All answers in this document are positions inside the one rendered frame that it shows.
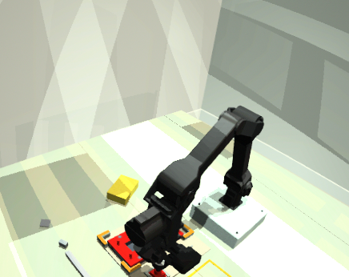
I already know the grey wheel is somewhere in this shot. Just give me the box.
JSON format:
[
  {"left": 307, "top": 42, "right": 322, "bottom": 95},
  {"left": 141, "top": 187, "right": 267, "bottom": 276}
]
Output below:
[{"left": 151, "top": 260, "right": 165, "bottom": 270}]

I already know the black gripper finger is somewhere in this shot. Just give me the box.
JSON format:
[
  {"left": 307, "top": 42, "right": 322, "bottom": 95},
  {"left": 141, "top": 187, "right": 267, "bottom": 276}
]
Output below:
[{"left": 164, "top": 256, "right": 172, "bottom": 268}]

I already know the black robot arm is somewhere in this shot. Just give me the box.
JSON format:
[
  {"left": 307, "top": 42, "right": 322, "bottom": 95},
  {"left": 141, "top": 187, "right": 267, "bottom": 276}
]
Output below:
[{"left": 124, "top": 106, "right": 264, "bottom": 264}]

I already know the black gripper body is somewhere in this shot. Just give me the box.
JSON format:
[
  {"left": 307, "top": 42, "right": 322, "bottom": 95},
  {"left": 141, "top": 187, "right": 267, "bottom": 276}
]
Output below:
[{"left": 162, "top": 222, "right": 202, "bottom": 275}]

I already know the yellow rectangular block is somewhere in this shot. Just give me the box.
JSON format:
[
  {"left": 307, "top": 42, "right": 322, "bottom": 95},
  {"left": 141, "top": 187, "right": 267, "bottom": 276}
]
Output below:
[{"left": 106, "top": 175, "right": 139, "bottom": 205}]

